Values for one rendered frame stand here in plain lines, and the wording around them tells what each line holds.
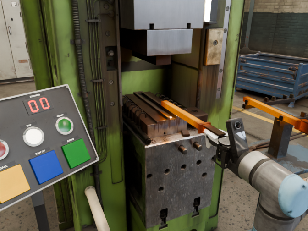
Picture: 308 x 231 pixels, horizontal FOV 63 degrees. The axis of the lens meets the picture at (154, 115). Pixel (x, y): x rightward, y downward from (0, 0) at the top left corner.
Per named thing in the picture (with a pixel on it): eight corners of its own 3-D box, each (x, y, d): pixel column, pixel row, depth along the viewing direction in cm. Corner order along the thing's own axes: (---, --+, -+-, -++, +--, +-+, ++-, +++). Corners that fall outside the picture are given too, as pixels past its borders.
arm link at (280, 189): (283, 226, 58) (293, 191, 54) (244, 192, 68) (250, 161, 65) (310, 214, 62) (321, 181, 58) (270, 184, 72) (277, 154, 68)
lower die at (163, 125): (186, 130, 117) (187, 113, 114) (147, 139, 109) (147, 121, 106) (149, 103, 152) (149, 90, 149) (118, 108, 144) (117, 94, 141)
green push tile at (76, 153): (91, 158, 82) (82, 137, 82) (71, 168, 77) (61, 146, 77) (88, 159, 83) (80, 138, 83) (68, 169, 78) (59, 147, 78)
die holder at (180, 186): (211, 205, 135) (219, 130, 118) (145, 229, 120) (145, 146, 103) (163, 155, 182) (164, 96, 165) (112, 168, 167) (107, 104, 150)
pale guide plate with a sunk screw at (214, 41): (220, 64, 127) (224, 28, 121) (206, 65, 124) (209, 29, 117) (217, 63, 129) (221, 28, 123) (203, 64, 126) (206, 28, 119)
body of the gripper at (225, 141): (211, 160, 83) (236, 181, 73) (213, 136, 79) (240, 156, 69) (229, 155, 86) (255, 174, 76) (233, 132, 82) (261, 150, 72)
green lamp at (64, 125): (74, 132, 80) (72, 119, 79) (58, 134, 78) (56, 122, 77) (72, 128, 83) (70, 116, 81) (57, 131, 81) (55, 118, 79)
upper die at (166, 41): (191, 53, 104) (192, 29, 100) (146, 56, 96) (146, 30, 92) (149, 42, 139) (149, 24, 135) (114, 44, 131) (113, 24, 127)
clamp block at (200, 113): (207, 126, 122) (209, 113, 119) (193, 129, 119) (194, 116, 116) (194, 117, 132) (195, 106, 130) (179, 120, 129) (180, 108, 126)
